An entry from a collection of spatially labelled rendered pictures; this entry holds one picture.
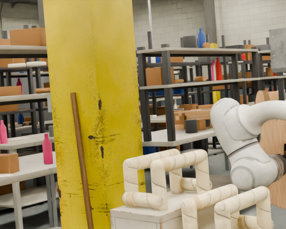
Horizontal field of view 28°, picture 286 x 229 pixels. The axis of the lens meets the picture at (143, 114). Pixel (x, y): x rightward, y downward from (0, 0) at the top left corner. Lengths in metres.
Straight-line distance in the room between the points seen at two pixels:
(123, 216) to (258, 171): 0.52
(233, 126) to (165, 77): 2.96
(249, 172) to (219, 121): 0.18
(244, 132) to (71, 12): 1.00
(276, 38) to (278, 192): 0.54
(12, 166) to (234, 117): 2.09
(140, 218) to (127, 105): 1.22
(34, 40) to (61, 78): 1.21
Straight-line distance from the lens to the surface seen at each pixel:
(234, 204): 1.19
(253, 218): 1.35
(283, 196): 2.07
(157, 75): 4.67
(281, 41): 1.92
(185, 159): 1.31
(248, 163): 1.66
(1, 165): 3.55
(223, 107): 1.72
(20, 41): 3.64
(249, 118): 1.68
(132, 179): 1.30
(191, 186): 1.41
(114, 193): 2.36
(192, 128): 5.26
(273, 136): 2.06
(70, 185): 2.44
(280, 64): 1.92
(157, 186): 1.25
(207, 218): 1.35
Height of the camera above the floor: 1.38
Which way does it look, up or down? 3 degrees down
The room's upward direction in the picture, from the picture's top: 4 degrees counter-clockwise
